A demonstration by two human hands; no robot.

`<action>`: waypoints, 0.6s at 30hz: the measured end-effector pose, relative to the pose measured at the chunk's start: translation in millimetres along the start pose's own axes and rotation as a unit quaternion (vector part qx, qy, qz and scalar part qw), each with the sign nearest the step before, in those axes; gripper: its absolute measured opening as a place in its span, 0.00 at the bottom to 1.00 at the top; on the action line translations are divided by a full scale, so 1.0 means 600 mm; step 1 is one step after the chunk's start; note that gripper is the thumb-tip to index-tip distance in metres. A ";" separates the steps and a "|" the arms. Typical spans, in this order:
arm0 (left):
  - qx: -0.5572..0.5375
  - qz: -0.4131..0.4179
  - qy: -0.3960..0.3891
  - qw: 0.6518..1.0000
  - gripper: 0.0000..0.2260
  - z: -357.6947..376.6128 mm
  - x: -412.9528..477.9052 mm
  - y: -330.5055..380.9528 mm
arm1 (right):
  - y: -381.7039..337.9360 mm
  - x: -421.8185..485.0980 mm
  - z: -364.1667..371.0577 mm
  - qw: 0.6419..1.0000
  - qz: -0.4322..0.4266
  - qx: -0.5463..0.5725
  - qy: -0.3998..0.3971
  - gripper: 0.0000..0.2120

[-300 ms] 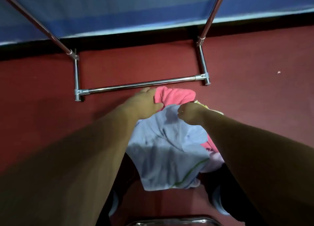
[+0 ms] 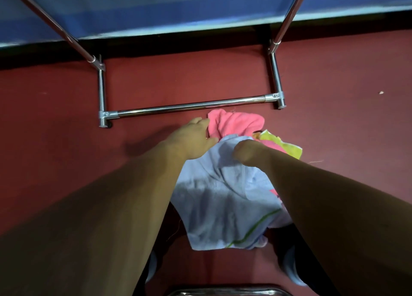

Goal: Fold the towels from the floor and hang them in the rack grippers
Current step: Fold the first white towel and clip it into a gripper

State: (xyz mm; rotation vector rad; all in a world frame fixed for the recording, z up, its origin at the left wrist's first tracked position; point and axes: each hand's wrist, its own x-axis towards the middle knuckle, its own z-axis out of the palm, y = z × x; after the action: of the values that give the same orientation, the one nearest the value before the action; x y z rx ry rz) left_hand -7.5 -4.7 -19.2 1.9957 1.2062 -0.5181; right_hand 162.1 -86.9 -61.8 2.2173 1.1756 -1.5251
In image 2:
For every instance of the pink towel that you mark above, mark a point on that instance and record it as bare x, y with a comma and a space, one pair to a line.
231, 122

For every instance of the yellow towel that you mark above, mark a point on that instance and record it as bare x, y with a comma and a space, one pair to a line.
289, 149

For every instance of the person's left shoe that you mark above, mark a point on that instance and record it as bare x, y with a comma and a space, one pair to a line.
151, 267

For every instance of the person's right hand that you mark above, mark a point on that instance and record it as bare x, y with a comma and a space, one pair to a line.
252, 154

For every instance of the person's right shoe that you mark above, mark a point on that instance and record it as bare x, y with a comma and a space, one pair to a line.
294, 267

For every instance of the person's left hand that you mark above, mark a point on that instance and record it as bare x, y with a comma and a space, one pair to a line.
193, 141

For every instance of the blue banner with white characters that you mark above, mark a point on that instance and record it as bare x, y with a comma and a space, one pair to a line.
161, 9

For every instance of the person's right forearm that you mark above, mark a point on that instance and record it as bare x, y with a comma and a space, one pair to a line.
347, 228

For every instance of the chrome tube frame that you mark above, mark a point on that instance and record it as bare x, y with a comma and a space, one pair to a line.
225, 292

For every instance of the person's black trousers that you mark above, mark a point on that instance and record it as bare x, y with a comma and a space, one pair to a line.
167, 234

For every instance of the metal towel rack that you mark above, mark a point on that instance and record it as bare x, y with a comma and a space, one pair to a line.
193, 106

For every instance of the striped light blue towel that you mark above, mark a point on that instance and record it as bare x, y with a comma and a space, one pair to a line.
219, 202

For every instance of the person's left forearm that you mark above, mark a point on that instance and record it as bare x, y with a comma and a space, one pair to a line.
96, 228

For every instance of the person's shoe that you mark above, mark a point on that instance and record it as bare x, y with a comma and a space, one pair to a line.
294, 267
151, 267

